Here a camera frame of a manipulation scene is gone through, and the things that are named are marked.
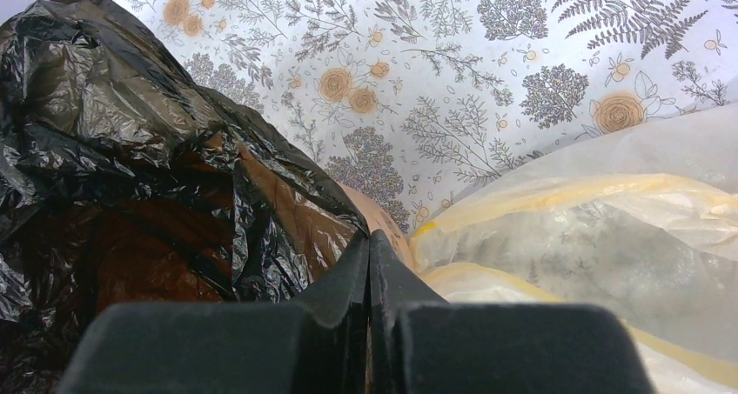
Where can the floral patterned table mat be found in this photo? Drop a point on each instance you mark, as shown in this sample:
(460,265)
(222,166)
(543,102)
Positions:
(416,102)

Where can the translucent white trash bag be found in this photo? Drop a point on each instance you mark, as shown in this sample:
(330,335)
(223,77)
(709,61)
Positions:
(642,222)

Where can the black trash bag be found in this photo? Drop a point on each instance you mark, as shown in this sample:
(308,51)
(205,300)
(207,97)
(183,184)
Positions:
(125,180)

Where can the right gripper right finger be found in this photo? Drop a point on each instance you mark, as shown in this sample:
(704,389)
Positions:
(423,344)

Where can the orange plastic trash bin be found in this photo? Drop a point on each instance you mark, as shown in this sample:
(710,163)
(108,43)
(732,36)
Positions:
(378,219)

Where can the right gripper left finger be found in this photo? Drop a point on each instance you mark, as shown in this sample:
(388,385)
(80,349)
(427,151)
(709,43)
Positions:
(312,343)

